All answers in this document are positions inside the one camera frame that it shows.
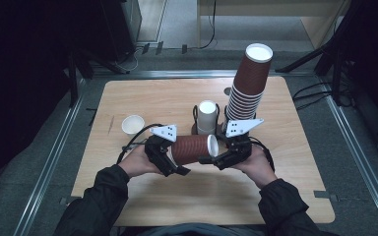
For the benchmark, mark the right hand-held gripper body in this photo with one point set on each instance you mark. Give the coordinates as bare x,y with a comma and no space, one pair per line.
239,144

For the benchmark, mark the grey round table grommet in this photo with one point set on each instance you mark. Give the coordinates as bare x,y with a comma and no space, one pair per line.
227,91

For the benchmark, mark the grey tape strip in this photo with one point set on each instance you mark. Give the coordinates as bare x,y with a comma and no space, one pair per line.
325,195
66,200

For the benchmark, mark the light wooden furniture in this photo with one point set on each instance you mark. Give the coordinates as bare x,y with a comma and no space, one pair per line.
318,19

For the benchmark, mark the stack of brown cups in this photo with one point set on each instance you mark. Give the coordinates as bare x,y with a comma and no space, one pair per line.
247,88

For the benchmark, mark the white paper cup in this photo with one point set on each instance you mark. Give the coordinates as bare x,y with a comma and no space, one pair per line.
133,125

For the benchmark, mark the dark cabinet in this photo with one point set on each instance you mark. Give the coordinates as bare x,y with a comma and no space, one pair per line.
121,26

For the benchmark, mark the black tripod stand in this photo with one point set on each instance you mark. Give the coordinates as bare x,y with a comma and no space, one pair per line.
328,46

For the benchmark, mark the metal floor rail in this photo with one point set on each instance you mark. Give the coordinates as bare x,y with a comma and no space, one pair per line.
50,164
357,157
177,73

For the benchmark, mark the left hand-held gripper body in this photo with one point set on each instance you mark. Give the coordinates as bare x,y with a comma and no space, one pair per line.
159,150

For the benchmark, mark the black metal stand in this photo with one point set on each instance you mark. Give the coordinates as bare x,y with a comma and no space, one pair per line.
73,82

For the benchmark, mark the person's blue pants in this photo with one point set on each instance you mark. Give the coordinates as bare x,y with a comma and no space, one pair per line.
197,230

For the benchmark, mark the person's left hand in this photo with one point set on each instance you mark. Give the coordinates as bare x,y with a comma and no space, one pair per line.
136,162

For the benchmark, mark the brown ribbed paper cup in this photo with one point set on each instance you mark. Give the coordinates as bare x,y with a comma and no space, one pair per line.
190,149

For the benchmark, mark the person's right hand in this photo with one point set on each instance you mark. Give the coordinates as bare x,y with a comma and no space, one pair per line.
259,167

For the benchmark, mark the dark cup holder rack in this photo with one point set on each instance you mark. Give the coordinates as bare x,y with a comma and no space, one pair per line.
194,126

